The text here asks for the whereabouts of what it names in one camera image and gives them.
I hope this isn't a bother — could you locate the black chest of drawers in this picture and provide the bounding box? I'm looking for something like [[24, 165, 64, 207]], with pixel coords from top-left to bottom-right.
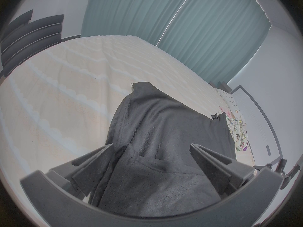
[[0, 9, 65, 78]]

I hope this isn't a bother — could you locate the bed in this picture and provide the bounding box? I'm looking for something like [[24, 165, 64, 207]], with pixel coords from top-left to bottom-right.
[[0, 35, 283, 217]]

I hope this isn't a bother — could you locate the black T-shirt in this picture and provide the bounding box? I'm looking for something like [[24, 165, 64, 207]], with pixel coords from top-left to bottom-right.
[[90, 82, 237, 218]]

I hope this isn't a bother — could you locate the white printed pillow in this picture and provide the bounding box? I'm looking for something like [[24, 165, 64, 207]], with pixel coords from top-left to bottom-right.
[[219, 89, 242, 114]]

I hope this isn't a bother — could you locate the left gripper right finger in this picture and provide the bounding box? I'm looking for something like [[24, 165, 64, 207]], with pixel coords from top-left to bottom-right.
[[189, 144, 255, 198]]

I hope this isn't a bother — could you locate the grey bedside table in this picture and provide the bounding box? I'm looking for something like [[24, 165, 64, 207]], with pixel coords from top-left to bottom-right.
[[209, 81, 231, 93]]

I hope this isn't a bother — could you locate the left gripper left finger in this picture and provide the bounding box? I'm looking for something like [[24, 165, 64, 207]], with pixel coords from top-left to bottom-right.
[[48, 144, 115, 200]]

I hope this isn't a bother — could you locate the blue-green curtain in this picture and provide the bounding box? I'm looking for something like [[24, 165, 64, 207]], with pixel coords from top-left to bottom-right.
[[80, 0, 199, 47], [157, 0, 272, 83]]

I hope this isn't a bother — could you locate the white printed pyjama garment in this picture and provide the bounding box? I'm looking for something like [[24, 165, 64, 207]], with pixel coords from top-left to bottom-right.
[[226, 114, 249, 152]]

